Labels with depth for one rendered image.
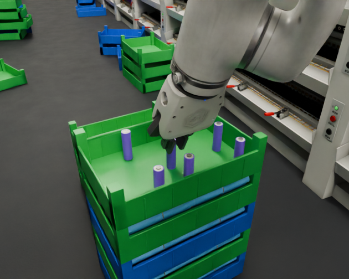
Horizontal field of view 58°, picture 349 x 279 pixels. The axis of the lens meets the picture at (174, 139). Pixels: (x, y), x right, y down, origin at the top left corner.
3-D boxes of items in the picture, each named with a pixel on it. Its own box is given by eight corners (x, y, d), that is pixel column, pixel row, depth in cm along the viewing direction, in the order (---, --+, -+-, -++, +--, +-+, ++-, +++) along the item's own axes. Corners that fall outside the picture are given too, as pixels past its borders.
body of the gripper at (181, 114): (180, 100, 40) (164, 148, 49) (242, 84, 44) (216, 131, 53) (155, 60, 43) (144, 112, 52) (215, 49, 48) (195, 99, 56)
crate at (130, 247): (121, 265, 52) (116, 232, 48) (85, 194, 67) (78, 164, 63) (256, 201, 65) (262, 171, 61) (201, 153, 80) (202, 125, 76)
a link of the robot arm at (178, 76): (189, 90, 38) (184, 106, 41) (245, 76, 42) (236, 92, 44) (159, 45, 42) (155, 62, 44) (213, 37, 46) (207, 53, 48)
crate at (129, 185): (116, 232, 48) (111, 193, 44) (78, 164, 63) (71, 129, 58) (262, 171, 61) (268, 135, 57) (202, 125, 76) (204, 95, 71)
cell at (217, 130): (215, 153, 65) (217, 125, 62) (210, 148, 67) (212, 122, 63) (222, 150, 66) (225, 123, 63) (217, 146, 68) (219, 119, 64)
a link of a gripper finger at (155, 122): (140, 131, 48) (157, 140, 53) (181, 101, 46) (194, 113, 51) (137, 125, 48) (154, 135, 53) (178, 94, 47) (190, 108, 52)
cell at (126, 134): (119, 130, 60) (122, 158, 64) (123, 134, 59) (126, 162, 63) (128, 128, 61) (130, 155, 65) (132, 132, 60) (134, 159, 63)
